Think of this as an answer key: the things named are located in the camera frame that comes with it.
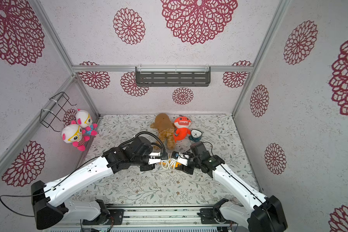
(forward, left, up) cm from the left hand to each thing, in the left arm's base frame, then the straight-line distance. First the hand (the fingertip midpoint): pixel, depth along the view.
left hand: (155, 157), depth 74 cm
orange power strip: (-3, -9, -2) cm, 9 cm away
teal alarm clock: (+26, -25, -17) cm, 40 cm away
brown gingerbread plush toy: (+27, -4, -11) cm, 30 cm away
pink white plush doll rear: (+28, +48, -2) cm, 56 cm away
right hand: (+1, -12, -5) cm, 14 cm away
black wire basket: (+22, +55, +12) cm, 61 cm away
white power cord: (-3, -5, -4) cm, 7 cm away
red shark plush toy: (+34, -16, -14) cm, 40 cm away
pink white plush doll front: (+15, +49, +1) cm, 51 cm away
